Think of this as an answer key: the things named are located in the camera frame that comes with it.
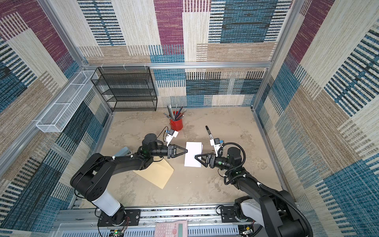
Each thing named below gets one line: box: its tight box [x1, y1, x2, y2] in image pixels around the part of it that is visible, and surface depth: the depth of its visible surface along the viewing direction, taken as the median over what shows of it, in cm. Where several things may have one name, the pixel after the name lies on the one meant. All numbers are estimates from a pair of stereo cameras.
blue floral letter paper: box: [184, 141, 204, 168], surface depth 79 cm
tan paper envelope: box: [132, 157, 175, 190], surface depth 91 cm
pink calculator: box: [154, 220, 189, 237], surface depth 71 cm
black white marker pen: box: [205, 125, 214, 140], surface depth 107 cm
